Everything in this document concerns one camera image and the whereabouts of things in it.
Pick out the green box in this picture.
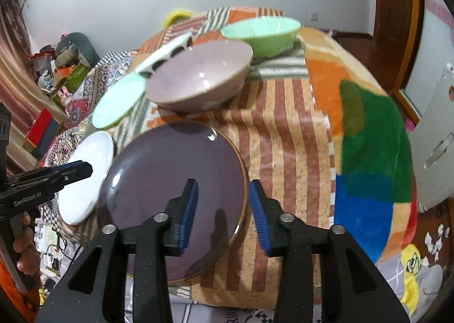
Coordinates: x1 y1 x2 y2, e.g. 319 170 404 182
58 64 89 91

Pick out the white bowl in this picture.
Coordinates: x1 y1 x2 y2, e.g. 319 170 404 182
135 33 193 77

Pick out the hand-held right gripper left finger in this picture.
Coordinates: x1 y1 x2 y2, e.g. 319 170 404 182
33 178 199 323

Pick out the yellow foam hoop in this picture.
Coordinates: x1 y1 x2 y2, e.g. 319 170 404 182
167 9 194 28

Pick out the red box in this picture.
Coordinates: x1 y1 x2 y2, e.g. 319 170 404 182
23 108 59 153

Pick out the grey-green neck pillow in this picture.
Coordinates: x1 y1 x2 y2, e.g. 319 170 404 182
57 32 102 65

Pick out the patterned checked quilt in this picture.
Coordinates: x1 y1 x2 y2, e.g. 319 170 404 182
35 50 142 238

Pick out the striped curtain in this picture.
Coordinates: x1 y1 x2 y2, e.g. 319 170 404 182
0 0 68 175

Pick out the pink bowl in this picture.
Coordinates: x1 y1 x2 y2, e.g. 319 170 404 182
145 39 254 113

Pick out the purple plate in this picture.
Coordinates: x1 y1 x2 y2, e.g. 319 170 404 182
96 121 250 284

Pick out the pink bunny toy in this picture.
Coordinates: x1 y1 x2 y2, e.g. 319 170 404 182
58 87 75 105

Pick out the colourful fleece blanket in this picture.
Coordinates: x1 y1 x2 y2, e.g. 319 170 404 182
298 27 419 263

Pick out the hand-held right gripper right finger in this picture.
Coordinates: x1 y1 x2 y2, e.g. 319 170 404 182
247 179 414 323

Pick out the brown wooden door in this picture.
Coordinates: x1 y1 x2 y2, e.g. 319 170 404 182
372 0 426 97

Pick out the green plate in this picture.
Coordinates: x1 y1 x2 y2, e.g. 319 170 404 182
92 73 147 129

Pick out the person's left hand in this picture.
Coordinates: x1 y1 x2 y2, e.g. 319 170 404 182
13 212 37 276

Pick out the green bowl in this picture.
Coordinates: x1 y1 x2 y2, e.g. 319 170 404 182
220 17 302 58

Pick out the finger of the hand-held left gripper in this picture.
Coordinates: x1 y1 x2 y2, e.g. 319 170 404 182
46 161 94 191
53 162 86 172

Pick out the white plate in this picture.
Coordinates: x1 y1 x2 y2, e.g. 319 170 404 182
57 131 115 226

